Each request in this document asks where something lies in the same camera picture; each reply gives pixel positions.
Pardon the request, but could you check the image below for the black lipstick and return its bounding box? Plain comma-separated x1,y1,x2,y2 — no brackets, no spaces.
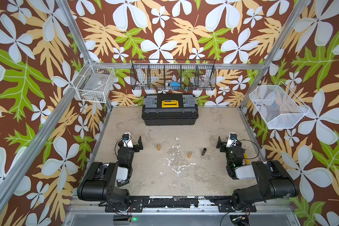
201,148,207,156

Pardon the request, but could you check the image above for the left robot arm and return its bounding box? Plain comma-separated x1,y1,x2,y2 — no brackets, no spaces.
77,138,143,212

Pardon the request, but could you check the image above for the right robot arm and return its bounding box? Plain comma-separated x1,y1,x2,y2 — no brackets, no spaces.
216,133,300,211

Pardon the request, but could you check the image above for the black plastic toolbox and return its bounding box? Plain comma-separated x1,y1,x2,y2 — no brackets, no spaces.
142,94,199,126

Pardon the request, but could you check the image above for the white mesh basket right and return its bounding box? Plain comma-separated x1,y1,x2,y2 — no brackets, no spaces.
249,82,310,130

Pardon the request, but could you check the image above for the blue object in basket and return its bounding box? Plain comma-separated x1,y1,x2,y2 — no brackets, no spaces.
170,82,180,89

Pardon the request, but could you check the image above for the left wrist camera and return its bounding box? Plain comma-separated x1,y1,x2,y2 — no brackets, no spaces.
122,132,133,148

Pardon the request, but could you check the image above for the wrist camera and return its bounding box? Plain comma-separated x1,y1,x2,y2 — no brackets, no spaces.
122,132,133,148
226,133,237,148

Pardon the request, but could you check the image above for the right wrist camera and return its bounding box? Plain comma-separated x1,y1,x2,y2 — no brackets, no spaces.
226,133,237,148

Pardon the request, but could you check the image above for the yellow handled screwdriver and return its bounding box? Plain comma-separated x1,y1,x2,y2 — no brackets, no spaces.
244,153,250,165

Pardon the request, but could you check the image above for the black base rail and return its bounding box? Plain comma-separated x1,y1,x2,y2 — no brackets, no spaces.
98,196,257,214

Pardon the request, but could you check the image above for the white wire basket left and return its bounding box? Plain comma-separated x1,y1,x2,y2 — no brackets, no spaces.
74,64,116,103

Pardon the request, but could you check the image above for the black wire basket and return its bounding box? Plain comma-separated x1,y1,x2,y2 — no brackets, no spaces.
129,59,217,91

